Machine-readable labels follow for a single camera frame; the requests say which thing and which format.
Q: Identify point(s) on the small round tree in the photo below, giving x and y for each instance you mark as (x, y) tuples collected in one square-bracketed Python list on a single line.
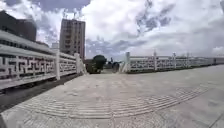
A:
[(99, 61)]

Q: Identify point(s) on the white carved stone railing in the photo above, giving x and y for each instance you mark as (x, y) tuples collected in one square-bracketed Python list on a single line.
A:
[(140, 63), (57, 65)]

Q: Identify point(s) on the tall brown building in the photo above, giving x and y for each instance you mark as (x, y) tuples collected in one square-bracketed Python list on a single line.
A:
[(71, 36)]

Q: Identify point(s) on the dark building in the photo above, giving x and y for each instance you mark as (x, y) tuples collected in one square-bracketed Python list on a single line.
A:
[(20, 30)]

